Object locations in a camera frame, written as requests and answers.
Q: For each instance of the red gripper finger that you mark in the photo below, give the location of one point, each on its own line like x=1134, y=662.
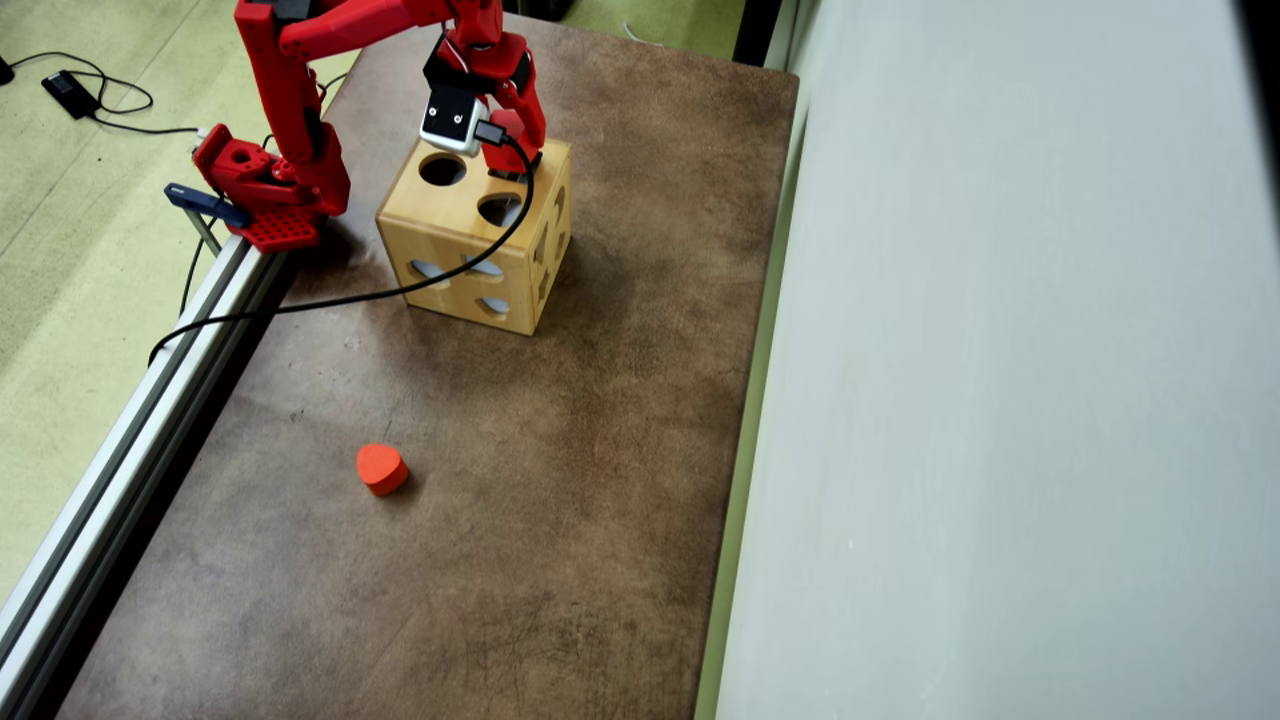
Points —
x=533, y=120

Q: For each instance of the red cube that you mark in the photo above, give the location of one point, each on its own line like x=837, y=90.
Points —
x=497, y=155

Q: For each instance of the red robot arm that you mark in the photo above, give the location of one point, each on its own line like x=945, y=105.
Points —
x=290, y=100

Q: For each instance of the wooden shape sorter box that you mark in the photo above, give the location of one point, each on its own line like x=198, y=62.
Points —
x=440, y=225

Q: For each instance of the black furniture base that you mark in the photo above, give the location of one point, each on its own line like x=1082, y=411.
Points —
x=540, y=8

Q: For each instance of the blue clamp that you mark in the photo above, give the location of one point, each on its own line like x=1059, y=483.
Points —
x=195, y=198

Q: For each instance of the orange heart block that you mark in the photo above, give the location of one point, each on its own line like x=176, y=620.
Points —
x=380, y=468

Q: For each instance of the black power adapter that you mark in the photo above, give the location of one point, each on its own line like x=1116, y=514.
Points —
x=70, y=92

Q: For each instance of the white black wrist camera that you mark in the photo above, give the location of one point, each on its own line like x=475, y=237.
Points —
x=450, y=115

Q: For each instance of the black vertical post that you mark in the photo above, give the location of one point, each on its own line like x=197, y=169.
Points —
x=757, y=30

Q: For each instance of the aluminium profile rail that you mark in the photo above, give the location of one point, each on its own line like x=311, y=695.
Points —
x=120, y=450

